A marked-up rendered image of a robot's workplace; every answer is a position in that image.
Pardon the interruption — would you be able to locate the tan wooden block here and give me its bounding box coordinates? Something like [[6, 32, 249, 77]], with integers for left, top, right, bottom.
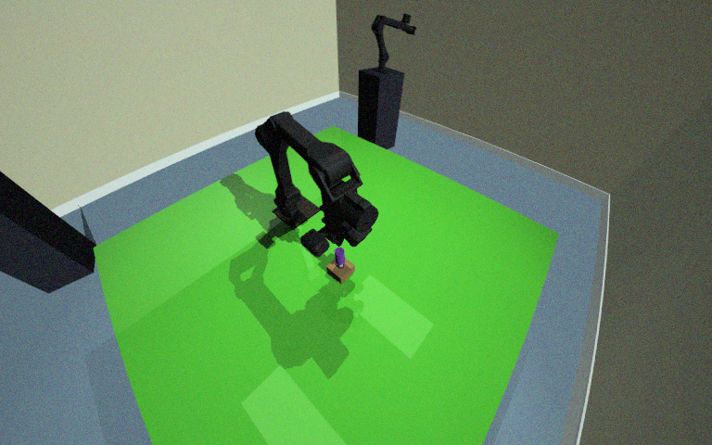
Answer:
[[326, 258, 355, 284]]

